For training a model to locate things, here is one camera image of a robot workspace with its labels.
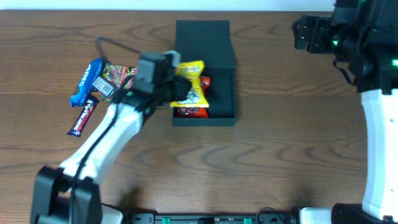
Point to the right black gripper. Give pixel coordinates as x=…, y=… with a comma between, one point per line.
x=310, y=34

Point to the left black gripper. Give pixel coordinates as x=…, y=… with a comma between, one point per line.
x=179, y=91

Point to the red Hacks candy bag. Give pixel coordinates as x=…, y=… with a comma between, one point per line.
x=195, y=112

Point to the yellow Hacks candy bag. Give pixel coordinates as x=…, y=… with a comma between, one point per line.
x=195, y=96

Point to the black gift box with lid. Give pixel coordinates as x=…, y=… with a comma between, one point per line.
x=210, y=42

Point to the black Haribo candy bag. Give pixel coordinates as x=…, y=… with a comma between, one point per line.
x=116, y=74

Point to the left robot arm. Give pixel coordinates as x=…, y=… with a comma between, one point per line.
x=71, y=192

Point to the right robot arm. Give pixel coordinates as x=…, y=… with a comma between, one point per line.
x=362, y=33

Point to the blue Oreo cookie pack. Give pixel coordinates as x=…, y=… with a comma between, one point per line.
x=85, y=85

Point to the small blue silver box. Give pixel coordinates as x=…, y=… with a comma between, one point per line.
x=102, y=86

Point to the purple Dairy Milk bar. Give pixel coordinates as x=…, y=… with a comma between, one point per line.
x=84, y=116

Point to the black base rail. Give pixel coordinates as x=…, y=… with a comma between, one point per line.
x=267, y=217

